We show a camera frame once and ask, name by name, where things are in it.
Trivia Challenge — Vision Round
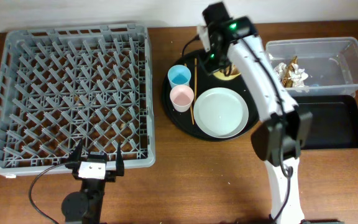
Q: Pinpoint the pink plastic cup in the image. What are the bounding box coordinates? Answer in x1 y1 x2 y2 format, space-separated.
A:
170 85 194 113

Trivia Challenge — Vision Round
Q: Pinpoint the black rectangular tray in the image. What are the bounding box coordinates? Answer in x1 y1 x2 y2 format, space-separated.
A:
295 95 358 150

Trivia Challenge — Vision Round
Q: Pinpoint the gold snack wrapper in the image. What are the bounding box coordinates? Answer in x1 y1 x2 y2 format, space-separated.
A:
282 56 298 88

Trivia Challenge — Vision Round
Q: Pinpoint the pale green plate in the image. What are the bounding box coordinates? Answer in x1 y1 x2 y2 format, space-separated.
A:
194 87 249 139

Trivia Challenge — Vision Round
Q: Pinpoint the crumpled white paper in bin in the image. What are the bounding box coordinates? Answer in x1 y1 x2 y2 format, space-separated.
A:
274 63 287 82

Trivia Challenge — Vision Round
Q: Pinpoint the right wooden chopstick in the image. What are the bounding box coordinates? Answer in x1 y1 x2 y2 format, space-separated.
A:
194 58 198 103

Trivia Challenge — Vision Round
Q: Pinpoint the yellow bowl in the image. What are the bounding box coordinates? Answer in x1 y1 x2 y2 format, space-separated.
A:
213 64 241 81

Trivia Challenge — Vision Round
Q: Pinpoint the grey dishwasher rack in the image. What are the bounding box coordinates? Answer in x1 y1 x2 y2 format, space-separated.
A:
0 23 155 177

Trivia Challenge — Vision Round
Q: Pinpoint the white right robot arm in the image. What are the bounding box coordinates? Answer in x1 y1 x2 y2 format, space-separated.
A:
197 2 313 224

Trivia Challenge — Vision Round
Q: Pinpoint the left wooden chopstick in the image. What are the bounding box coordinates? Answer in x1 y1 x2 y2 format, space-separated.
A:
184 63 195 125

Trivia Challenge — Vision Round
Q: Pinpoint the round black tray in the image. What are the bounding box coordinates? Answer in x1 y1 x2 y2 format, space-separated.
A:
161 49 259 142

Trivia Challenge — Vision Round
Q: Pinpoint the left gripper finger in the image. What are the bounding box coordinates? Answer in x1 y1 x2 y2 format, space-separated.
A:
116 142 125 177
69 139 83 162

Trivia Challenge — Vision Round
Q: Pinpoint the blue plastic cup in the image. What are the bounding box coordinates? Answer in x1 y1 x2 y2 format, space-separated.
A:
167 65 191 88

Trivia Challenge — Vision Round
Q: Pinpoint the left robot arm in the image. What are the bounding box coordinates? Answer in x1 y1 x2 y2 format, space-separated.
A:
62 141 124 223

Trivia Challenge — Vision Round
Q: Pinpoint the wooden chopstick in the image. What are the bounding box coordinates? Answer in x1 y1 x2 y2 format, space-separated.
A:
194 58 198 103
184 63 195 125

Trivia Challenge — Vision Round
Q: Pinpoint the white tissue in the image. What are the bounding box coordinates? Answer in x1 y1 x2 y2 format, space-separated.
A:
290 69 309 88

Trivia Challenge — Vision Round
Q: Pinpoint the clear plastic bin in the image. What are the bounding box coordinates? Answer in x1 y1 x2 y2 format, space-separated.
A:
265 37 358 97

